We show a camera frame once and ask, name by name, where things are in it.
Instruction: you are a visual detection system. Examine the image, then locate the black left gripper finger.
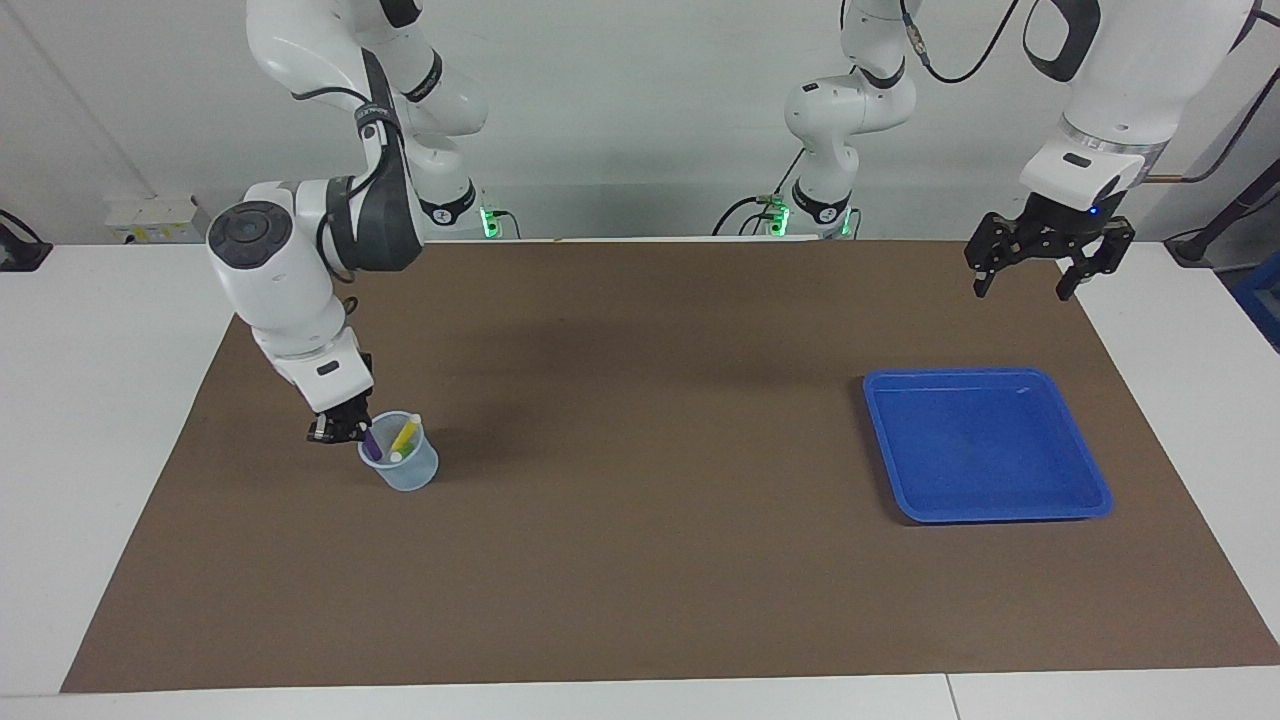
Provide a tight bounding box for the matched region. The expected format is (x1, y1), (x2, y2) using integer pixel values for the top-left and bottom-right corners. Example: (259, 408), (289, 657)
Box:
(1058, 220), (1136, 303)
(965, 213), (1031, 299)

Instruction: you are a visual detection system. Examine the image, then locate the blue plastic tray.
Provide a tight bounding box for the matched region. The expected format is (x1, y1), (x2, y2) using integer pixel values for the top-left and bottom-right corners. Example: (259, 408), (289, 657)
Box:
(862, 366), (1114, 525)

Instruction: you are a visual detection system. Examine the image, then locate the translucent plastic cup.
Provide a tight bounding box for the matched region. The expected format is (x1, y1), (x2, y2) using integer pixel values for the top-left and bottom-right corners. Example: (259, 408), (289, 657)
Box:
(357, 410), (439, 492)

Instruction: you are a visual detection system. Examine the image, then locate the black pole stand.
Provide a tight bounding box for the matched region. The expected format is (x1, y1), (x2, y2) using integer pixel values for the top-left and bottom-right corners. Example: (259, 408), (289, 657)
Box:
(1165, 160), (1280, 266)

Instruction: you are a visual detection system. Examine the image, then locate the blue crate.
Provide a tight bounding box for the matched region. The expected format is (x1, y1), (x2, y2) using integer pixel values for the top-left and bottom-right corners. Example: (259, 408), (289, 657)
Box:
(1232, 255), (1280, 353)

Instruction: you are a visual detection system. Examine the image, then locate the brown paper table mat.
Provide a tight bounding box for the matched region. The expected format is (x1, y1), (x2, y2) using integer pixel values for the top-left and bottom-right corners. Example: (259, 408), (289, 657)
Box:
(60, 238), (1280, 694)

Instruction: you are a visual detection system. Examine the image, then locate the black desk object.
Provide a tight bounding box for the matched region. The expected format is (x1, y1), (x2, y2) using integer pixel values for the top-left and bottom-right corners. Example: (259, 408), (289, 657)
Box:
(0, 208), (53, 273)

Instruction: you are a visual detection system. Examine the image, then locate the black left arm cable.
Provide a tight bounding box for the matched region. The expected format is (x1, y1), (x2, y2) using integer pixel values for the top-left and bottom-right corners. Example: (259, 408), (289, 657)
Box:
(900, 0), (1280, 188)

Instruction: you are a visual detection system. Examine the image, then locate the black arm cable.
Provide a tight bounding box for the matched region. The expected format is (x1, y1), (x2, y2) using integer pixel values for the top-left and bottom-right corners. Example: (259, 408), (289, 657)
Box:
(900, 0), (1280, 188)
(290, 50), (411, 316)

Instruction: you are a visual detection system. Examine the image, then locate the black left base cable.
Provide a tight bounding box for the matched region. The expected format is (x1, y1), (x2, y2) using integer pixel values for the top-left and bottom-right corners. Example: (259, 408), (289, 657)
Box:
(712, 148), (809, 238)

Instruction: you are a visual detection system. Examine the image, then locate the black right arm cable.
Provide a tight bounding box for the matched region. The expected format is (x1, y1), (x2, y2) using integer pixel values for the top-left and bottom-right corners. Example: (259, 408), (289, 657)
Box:
(290, 50), (411, 316)

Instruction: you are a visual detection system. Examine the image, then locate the white wall socket box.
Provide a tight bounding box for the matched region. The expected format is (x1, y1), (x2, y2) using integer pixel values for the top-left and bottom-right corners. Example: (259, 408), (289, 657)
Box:
(105, 193), (216, 245)

